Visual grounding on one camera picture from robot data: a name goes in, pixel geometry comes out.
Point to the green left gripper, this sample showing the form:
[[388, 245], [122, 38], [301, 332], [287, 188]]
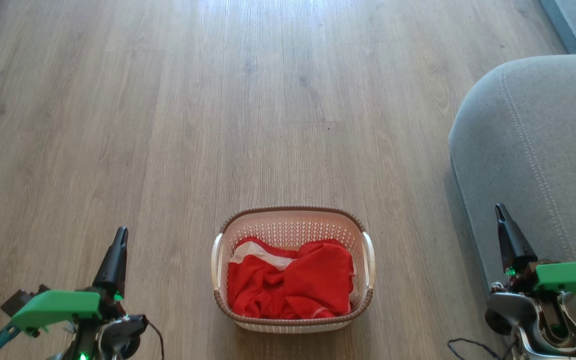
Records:
[[58, 306]]

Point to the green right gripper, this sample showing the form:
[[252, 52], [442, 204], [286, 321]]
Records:
[[568, 277]]

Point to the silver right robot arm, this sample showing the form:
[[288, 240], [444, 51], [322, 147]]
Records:
[[508, 307]]

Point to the white plastic laundry basket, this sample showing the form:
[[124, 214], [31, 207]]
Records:
[[293, 225]]

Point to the red and white garment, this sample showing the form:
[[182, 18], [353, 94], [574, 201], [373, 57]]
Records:
[[313, 280]]

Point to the grey fabric sofa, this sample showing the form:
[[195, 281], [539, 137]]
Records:
[[533, 150]]

